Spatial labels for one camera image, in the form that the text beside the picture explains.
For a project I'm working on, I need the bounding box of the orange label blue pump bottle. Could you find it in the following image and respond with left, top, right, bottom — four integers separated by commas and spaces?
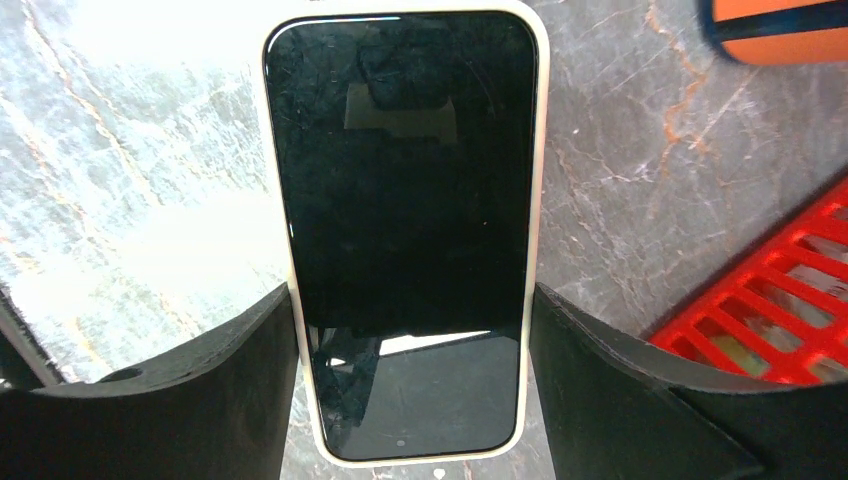
697, 0, 847, 66

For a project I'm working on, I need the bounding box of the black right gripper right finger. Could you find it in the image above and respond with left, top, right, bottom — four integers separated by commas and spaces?
529, 284, 847, 479

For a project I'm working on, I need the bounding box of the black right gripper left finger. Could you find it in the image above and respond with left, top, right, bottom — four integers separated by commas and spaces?
1, 286, 298, 479

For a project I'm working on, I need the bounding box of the red plastic basket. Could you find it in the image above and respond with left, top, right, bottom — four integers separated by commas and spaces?
650, 180, 847, 385

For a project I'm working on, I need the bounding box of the phone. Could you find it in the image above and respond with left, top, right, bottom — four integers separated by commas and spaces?
258, 1, 550, 467

